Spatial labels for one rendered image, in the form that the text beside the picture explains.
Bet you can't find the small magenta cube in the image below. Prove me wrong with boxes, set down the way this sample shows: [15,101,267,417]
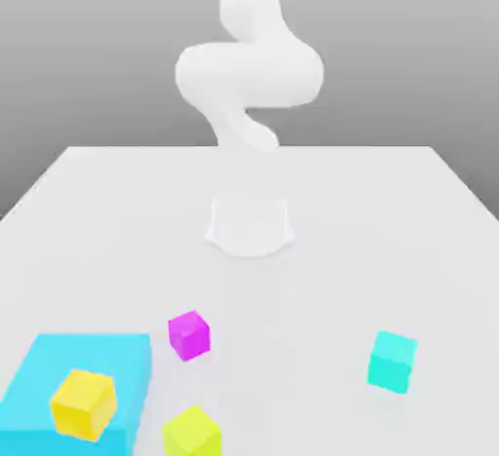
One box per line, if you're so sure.
[167,309,211,362]

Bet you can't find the small turquoise cube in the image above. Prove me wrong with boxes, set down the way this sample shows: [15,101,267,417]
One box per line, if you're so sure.
[366,329,419,396]

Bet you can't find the small lime cube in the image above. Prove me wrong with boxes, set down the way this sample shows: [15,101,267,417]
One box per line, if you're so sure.
[162,403,223,456]

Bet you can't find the small yellow cube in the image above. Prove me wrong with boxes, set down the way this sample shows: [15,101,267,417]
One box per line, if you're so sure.
[49,368,118,443]

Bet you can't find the large light blue box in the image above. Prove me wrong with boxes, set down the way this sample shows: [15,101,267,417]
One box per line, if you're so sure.
[0,331,152,456]

